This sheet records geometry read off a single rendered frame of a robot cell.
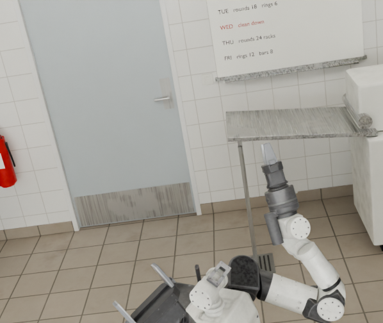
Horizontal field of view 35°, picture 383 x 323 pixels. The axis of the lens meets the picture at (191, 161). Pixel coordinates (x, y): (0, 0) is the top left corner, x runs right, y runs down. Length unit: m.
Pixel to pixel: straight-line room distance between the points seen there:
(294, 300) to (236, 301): 0.22
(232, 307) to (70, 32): 3.34
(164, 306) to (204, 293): 0.36
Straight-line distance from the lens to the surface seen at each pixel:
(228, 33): 4.59
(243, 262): 1.87
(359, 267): 4.28
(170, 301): 1.28
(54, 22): 4.75
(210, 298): 1.62
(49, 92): 4.90
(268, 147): 1.75
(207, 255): 4.56
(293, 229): 1.76
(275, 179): 1.77
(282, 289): 1.88
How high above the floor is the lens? 2.40
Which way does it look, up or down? 23 degrees down
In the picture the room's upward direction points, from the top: 10 degrees counter-clockwise
